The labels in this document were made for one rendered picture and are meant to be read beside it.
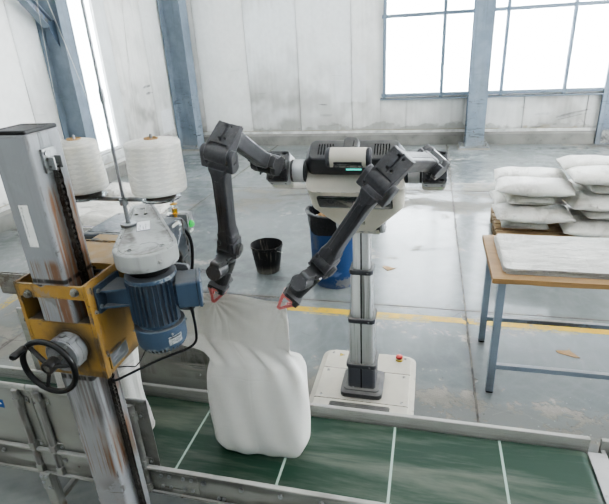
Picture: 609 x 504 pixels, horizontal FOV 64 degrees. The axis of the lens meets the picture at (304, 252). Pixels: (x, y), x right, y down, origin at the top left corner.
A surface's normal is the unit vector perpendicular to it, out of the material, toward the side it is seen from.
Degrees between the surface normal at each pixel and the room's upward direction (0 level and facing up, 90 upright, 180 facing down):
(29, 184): 90
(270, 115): 90
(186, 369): 90
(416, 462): 0
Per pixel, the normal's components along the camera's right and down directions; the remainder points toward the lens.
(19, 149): -0.23, 0.40
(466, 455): -0.05, -0.92
